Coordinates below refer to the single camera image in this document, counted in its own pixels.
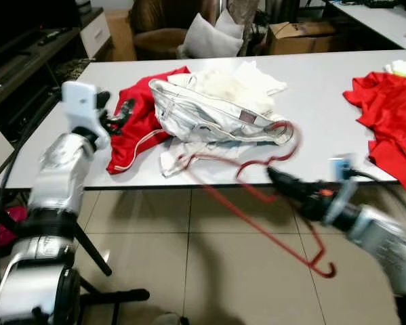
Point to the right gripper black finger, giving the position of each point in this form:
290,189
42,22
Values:
287,180
297,196

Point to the brown armchair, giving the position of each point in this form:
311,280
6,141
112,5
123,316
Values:
152,27

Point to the crumpled white garment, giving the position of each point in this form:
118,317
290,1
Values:
236,84

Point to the small white cloth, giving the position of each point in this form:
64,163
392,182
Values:
179,161

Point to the small white table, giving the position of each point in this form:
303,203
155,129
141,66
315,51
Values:
379,24

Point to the large white pillow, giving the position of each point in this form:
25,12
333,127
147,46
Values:
209,40

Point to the plain red garment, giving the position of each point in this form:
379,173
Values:
392,115

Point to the yellow-tinted white cloth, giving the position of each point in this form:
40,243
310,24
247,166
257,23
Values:
402,68

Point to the pink round object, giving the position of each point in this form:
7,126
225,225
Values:
3,227

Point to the black tv stand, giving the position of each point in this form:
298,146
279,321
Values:
19,74

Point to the large white table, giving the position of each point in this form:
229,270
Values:
311,88

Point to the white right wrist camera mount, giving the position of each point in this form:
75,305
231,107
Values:
341,169

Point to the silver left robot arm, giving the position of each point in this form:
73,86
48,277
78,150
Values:
53,176

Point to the cream white jacket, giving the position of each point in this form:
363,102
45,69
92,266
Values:
216,118

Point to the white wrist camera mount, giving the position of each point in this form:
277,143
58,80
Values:
341,169
80,108

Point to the small grey-white pillow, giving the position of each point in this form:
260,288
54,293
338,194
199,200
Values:
233,24

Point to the white drawer unit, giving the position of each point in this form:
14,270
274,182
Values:
96,34

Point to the black table leg frame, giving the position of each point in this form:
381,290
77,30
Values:
121,296

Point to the grey robot leg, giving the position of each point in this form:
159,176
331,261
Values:
167,319

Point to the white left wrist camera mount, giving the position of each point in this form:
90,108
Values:
80,108

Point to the open brown cardboard box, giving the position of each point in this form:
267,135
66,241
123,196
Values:
301,40

